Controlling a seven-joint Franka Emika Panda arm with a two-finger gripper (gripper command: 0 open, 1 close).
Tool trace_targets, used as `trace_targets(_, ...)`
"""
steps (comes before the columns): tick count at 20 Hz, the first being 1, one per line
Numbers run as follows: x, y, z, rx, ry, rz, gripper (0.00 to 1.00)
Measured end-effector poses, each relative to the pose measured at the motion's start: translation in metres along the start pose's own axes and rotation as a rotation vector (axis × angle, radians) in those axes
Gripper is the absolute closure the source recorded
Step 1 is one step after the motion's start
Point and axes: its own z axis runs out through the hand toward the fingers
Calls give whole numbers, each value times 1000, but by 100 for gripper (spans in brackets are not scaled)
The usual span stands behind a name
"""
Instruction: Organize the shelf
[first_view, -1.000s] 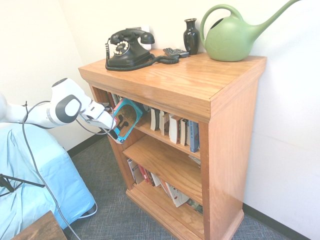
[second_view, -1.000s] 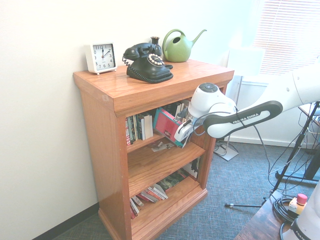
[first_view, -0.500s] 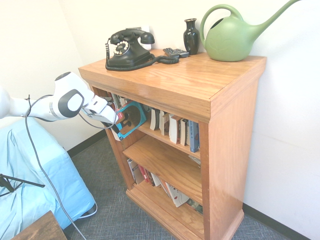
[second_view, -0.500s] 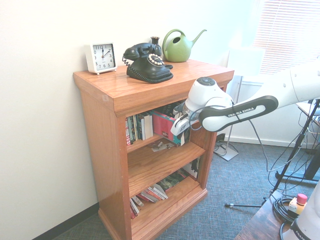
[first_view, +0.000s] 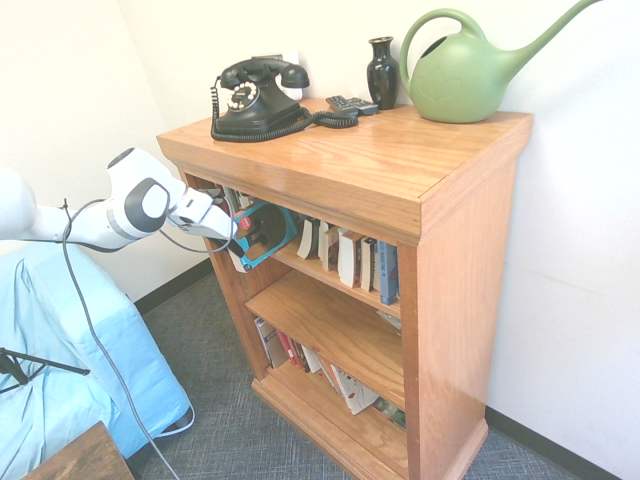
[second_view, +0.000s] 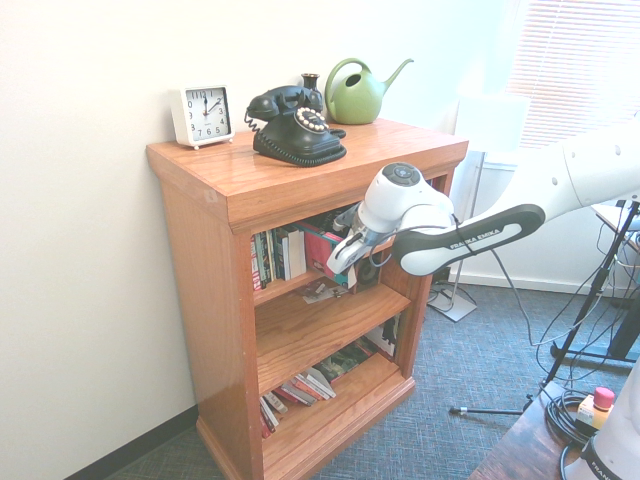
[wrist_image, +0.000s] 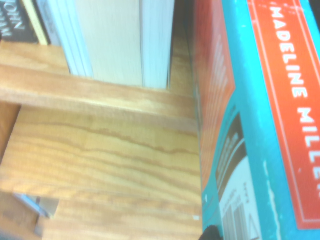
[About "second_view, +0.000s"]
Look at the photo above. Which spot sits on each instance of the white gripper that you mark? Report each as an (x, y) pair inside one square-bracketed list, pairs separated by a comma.
[(350, 250)]

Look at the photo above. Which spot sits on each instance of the turquoise and red paperback book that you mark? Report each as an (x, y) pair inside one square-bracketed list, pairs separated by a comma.
[(320, 250)]

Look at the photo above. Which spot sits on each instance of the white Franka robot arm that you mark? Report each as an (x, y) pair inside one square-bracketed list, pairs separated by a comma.
[(400, 200)]

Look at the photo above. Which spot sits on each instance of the small pile of photos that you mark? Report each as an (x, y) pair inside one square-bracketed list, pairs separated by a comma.
[(322, 292)]

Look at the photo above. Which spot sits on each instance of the dark spined book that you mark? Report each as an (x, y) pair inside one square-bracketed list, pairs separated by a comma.
[(267, 260)]

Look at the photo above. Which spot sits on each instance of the red spined book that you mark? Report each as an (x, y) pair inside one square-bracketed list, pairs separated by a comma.
[(257, 265)]

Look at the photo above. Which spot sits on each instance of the white and black picture book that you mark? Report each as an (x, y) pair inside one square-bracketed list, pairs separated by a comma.
[(386, 337)]

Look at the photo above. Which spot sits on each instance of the camouflage cover book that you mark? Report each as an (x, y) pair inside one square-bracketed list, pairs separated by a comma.
[(345, 362)]

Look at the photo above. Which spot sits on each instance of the black rotary telephone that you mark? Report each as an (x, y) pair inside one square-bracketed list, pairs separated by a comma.
[(300, 142), (250, 122)]

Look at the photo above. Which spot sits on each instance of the white thin book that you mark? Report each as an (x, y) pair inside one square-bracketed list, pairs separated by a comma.
[(317, 382)]

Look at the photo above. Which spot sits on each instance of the green plastic watering can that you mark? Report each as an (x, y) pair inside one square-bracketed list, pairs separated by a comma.
[(355, 105)]

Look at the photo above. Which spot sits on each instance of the oak wooden bookshelf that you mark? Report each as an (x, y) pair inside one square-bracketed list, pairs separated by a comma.
[(210, 300)]

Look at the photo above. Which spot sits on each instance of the dark red book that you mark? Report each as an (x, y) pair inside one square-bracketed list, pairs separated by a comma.
[(295, 395)]

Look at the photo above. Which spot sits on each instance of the black telephone handset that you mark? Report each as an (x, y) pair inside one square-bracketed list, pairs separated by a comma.
[(270, 100)]

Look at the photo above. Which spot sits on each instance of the black ceramic vase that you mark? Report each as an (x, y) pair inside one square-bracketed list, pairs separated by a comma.
[(310, 82)]

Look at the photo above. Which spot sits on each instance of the white floor lamp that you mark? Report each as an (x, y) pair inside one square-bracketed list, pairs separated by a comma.
[(492, 122)]

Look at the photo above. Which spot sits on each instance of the white cover book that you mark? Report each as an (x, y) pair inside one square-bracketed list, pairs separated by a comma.
[(266, 425)]

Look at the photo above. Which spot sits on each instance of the white square alarm clock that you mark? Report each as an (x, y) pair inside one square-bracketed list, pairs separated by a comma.
[(205, 115)]

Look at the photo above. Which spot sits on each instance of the dark wooden table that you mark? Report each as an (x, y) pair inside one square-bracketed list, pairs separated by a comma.
[(520, 440)]

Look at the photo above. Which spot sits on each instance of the yellow red emergency stop button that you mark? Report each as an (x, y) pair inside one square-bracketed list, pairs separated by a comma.
[(602, 397)]

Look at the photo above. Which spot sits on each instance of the white window blinds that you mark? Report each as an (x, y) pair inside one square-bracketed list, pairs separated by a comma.
[(575, 60)]

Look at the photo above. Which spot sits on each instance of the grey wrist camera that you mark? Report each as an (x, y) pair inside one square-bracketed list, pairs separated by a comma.
[(347, 220)]

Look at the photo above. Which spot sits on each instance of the black camera tripod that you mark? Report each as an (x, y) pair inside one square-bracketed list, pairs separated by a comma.
[(575, 325)]

